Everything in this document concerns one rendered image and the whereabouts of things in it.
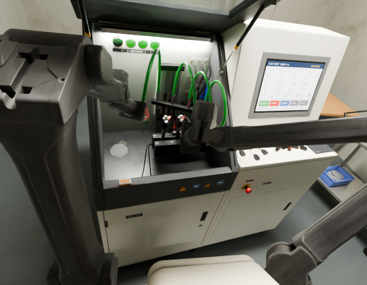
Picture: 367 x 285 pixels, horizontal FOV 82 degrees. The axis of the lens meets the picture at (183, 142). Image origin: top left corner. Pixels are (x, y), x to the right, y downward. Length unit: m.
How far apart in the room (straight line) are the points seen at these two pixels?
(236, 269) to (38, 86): 0.37
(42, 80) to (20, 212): 2.02
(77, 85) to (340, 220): 0.52
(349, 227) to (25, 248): 1.91
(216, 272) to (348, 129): 0.40
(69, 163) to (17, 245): 1.82
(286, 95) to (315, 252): 0.99
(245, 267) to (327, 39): 1.29
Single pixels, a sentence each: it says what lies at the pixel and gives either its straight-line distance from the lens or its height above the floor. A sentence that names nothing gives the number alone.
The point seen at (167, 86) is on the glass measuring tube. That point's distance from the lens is 1.26.
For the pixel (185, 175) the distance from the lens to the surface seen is 1.02.
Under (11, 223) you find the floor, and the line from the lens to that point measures 2.18.
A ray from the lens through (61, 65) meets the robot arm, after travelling 0.23.
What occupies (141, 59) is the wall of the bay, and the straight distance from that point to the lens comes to 1.21.
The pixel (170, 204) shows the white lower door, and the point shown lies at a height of 0.75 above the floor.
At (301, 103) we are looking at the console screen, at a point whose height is 1.19.
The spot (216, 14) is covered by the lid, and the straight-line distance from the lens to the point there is 1.11.
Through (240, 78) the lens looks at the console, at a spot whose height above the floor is 1.32.
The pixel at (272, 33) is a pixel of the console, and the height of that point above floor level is 1.53.
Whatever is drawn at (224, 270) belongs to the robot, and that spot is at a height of 1.34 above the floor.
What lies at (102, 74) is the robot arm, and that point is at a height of 1.60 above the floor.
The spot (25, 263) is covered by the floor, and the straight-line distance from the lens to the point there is 1.98.
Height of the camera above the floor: 1.71
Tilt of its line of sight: 39 degrees down
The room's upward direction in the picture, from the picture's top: 12 degrees clockwise
